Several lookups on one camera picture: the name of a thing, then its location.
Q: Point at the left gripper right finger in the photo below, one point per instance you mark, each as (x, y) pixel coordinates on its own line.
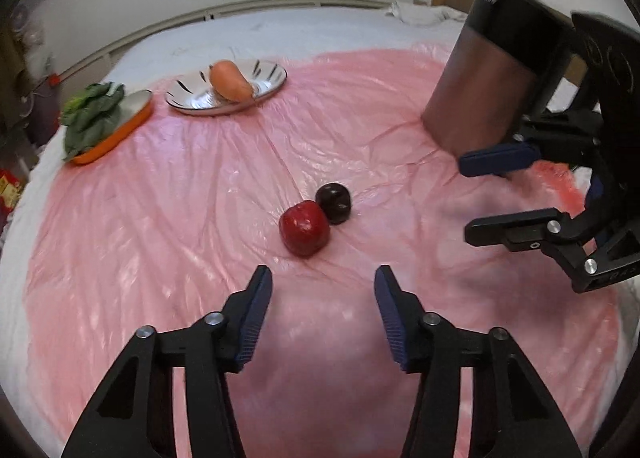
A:
(513, 412)

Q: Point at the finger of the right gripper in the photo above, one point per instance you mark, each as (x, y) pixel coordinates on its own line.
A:
(518, 232)
(498, 160)

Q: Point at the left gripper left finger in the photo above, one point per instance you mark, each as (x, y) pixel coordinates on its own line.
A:
(131, 412)

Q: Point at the pink plastic sheet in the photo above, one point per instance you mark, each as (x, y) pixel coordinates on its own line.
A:
(300, 237)

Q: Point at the dark plum on sheet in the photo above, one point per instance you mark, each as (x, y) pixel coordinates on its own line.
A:
(335, 202)

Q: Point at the crumpled white blanket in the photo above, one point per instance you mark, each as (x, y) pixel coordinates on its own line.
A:
(423, 16)

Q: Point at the carrot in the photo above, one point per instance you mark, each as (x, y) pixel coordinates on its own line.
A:
(228, 81)

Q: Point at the green leafy vegetables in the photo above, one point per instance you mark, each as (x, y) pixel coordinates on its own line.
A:
(90, 117)

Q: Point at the white striped plate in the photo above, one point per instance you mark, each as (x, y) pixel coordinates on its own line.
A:
(192, 94)

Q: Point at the orange plate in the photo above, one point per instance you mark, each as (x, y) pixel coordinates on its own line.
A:
(137, 108)

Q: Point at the white bed sheet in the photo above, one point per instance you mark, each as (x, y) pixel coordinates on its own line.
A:
(200, 37)

